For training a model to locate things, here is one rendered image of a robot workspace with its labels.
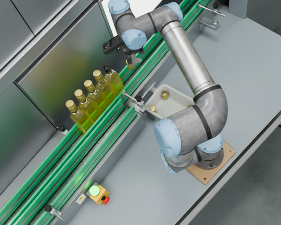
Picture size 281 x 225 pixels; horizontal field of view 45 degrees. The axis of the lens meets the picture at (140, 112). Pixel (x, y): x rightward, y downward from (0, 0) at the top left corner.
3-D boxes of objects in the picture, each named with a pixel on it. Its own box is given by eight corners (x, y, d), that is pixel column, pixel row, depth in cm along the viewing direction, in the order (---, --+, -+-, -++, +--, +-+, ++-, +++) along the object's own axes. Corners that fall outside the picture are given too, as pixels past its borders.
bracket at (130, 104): (133, 106, 173) (130, 99, 167) (148, 115, 169) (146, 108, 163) (129, 111, 172) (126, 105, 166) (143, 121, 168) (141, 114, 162)
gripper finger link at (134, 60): (144, 69, 146) (140, 54, 138) (130, 72, 146) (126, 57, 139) (143, 64, 147) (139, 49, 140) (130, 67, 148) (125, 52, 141)
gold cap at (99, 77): (99, 74, 149) (96, 68, 145) (105, 77, 147) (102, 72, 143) (93, 80, 148) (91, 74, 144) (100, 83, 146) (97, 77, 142)
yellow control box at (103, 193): (99, 185, 163) (94, 181, 157) (110, 194, 160) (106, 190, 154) (89, 197, 161) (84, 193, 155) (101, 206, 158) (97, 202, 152)
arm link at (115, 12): (111, 14, 114) (103, -2, 118) (118, 35, 124) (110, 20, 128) (132, 5, 114) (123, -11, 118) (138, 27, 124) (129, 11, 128)
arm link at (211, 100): (248, 117, 96) (174, -9, 113) (213, 133, 96) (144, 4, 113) (241, 128, 107) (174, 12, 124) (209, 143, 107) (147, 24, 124)
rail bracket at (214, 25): (200, 24, 195) (200, -7, 175) (226, 35, 188) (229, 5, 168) (196, 29, 193) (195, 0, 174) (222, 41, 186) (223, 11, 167)
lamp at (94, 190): (95, 184, 156) (92, 182, 153) (102, 190, 154) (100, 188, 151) (88, 192, 155) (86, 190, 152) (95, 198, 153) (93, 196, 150)
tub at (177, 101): (164, 90, 181) (162, 82, 174) (200, 110, 172) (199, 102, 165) (145, 115, 176) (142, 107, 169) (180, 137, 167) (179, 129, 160)
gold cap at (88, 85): (90, 83, 147) (87, 78, 143) (96, 87, 145) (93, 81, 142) (85, 89, 146) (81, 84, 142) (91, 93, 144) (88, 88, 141)
